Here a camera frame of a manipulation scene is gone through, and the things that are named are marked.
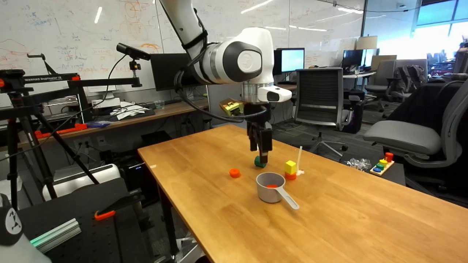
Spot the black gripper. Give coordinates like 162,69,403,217
244,103,273,167

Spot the yellow cube block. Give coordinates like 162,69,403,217
283,160,298,177

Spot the grey measuring cup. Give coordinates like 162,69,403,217
254,171,301,212

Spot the light grey office chair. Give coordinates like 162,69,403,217
203,84,257,131

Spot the black mesh office chair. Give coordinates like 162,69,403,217
290,68,350,158

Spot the lit computer monitor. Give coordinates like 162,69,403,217
273,47,306,76

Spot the clear plastic bag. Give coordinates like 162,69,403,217
344,157,372,173

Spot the long wooden desk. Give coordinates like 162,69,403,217
18,84,299,148

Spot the large black monitor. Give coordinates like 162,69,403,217
148,52,205,93

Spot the black metal table leg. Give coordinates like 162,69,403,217
157,188,179,261

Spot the black computer tower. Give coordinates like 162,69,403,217
122,151,163,208

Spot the colourful stacking toy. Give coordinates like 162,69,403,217
368,151,396,177

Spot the dark background monitor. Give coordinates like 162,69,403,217
340,49,380,74

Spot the white papers pile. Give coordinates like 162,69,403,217
91,97,150,122

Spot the grey background office chair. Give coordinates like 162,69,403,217
363,55,399,100

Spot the grey padded office chair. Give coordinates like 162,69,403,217
362,79,468,196

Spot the black background chair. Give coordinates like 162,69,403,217
385,79,466,131

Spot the white tube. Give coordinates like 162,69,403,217
40,163,121,204

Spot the red flat bar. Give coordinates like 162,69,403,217
33,122,90,142

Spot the black cart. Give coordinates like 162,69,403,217
18,177,157,263

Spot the silver green metal bar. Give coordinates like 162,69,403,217
27,217,83,255

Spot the black cap with logo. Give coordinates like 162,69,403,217
0,193,24,247

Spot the wrist camera with coloured mount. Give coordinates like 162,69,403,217
219,100,245,119

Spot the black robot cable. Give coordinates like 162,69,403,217
172,43,268,125

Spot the black stereo camera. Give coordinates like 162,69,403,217
115,41,151,63

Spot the orange clamp handle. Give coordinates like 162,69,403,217
91,209,118,224

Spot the black tripod camera rig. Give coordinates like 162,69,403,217
0,52,143,212

